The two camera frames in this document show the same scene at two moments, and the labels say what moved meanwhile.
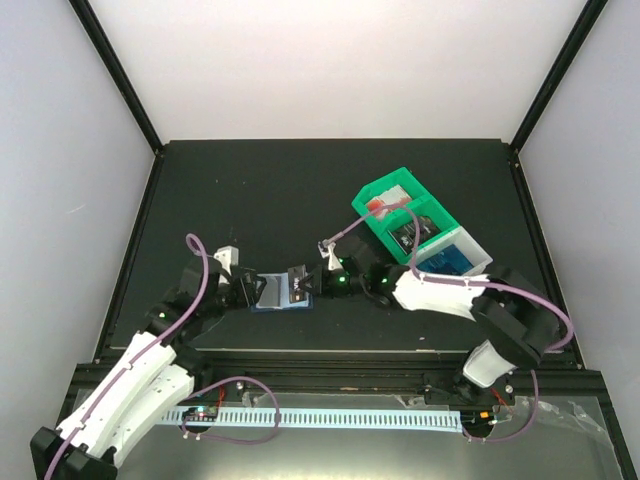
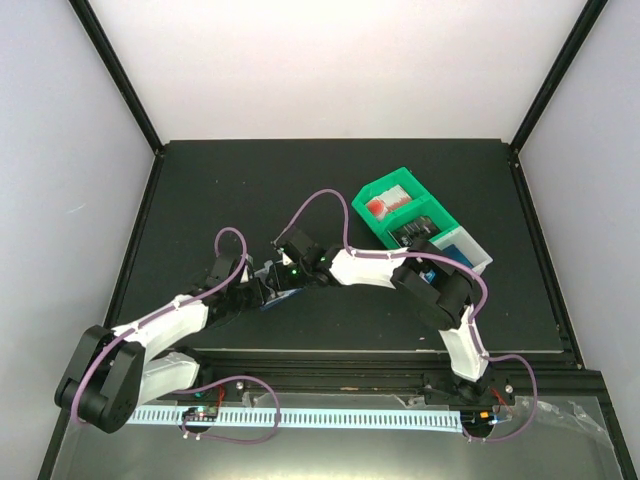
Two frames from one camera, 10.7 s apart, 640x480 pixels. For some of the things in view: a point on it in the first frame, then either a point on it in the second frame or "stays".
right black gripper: x=321 y=284 to x=280 y=279
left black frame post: x=118 y=73 stays
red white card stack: x=393 y=196 stays
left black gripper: x=247 y=295 stays
